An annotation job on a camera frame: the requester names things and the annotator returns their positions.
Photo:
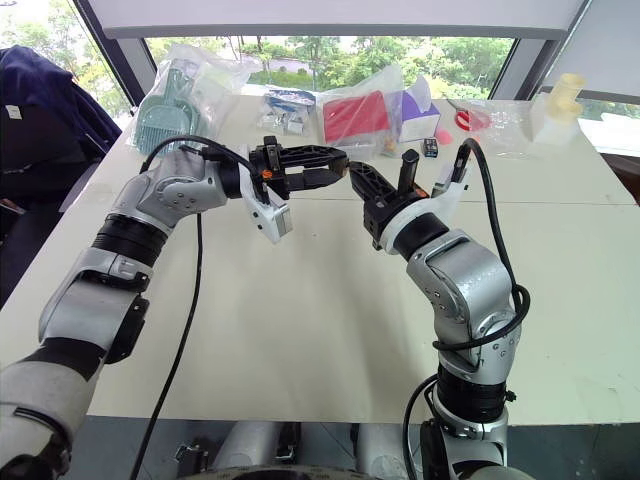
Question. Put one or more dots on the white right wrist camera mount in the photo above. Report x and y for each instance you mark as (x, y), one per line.
(450, 196)

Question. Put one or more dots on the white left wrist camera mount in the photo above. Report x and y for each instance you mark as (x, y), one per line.
(270, 220)

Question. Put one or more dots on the small colourful trinkets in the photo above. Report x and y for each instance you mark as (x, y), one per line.
(387, 146)

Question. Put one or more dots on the plastic bag with blue parts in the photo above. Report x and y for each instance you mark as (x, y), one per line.
(287, 112)

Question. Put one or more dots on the dark rounded robot torso shape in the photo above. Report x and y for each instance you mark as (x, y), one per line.
(300, 473)

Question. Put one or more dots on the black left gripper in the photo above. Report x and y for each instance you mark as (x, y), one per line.
(275, 172)

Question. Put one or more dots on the small black blue cube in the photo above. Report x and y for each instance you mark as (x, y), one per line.
(431, 148)

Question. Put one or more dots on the small pink object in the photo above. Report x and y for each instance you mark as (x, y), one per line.
(443, 136)

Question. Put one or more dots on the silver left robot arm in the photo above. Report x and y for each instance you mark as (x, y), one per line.
(75, 310)

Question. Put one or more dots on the dark blue jacket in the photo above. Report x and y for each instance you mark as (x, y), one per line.
(40, 100)

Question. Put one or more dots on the clear plastic bag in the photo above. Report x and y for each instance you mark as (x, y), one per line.
(500, 132)

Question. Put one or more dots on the black chair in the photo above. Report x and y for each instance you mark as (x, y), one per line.
(30, 210)

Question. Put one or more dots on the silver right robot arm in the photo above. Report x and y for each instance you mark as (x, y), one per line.
(465, 285)

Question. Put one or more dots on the teal scoop in plastic bag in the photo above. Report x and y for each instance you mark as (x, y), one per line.
(167, 107)

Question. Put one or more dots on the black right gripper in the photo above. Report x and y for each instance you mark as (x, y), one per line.
(382, 212)

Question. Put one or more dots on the red item in plastic bag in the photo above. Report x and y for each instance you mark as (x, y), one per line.
(355, 115)

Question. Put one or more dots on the purple and white tissue box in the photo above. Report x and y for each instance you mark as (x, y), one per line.
(417, 117)

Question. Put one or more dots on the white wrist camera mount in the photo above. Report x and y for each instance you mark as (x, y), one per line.
(450, 196)
(270, 220)

